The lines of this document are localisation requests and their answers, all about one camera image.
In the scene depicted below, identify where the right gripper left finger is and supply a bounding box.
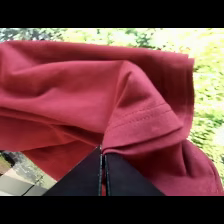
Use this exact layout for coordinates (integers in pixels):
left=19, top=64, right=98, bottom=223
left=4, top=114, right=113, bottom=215
left=42, top=145, right=103, bottom=197

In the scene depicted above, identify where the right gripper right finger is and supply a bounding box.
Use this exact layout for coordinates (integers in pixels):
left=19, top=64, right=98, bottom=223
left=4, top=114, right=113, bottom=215
left=104, top=152, right=166, bottom=197

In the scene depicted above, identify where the red T-shirt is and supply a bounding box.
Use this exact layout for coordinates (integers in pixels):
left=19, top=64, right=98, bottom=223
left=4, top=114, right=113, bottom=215
left=0, top=39, right=224, bottom=197

